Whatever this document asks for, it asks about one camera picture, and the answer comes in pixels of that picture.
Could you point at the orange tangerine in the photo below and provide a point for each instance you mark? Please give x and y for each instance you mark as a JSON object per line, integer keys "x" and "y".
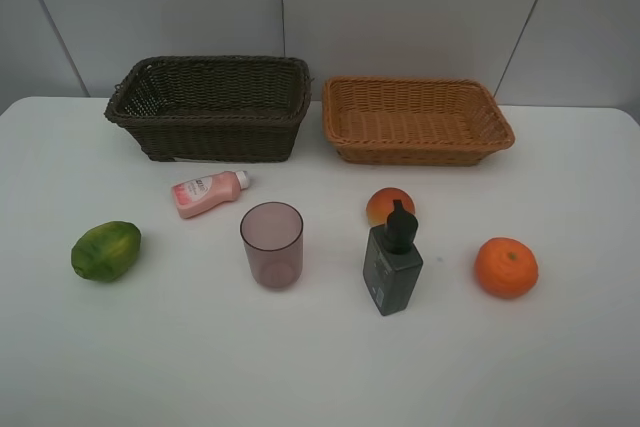
{"x": 506, "y": 268}

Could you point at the tan wicker basket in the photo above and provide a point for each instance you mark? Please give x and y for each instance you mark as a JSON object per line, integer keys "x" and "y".
{"x": 421, "y": 122}

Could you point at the dark brown wicker basket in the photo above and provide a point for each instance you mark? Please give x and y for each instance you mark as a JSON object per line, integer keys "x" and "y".
{"x": 237, "y": 109}

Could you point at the pink lotion bottle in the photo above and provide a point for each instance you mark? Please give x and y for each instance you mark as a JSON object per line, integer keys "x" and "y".
{"x": 200, "y": 195}

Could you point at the translucent purple plastic cup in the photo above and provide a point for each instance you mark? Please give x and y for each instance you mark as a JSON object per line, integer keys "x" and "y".
{"x": 272, "y": 233}

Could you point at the green papaya fruit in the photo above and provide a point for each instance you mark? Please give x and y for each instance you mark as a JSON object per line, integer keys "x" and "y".
{"x": 106, "y": 252}

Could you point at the red yellow peach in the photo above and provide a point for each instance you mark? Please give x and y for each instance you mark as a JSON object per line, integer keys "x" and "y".
{"x": 381, "y": 204}

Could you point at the dark grey pump bottle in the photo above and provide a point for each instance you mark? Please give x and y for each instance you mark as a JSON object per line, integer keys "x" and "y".
{"x": 392, "y": 263}

